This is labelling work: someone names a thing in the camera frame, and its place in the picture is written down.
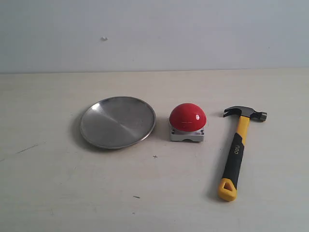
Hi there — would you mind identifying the round stainless steel plate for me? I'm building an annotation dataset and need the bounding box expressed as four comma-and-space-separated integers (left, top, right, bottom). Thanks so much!
79, 96, 156, 150

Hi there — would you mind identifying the yellow black claw hammer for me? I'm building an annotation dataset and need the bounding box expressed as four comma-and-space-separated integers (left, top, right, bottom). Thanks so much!
218, 106, 267, 202

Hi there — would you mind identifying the red dome push button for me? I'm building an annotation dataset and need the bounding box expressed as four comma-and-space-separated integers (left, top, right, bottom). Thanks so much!
169, 103, 207, 142

